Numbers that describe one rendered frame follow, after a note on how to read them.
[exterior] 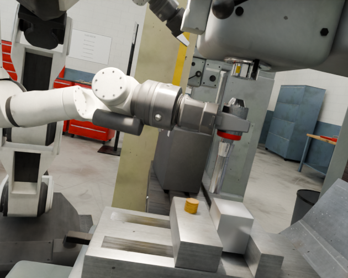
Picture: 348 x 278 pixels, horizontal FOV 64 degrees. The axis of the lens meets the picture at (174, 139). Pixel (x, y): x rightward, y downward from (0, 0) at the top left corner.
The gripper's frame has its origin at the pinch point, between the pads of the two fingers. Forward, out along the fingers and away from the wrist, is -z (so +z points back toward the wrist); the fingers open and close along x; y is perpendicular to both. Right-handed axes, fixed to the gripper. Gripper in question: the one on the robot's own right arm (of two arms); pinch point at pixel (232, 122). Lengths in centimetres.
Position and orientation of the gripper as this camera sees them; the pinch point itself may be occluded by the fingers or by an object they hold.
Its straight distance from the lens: 53.6
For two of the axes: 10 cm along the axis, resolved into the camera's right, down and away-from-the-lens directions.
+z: -9.6, -2.4, 1.4
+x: 1.7, -1.4, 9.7
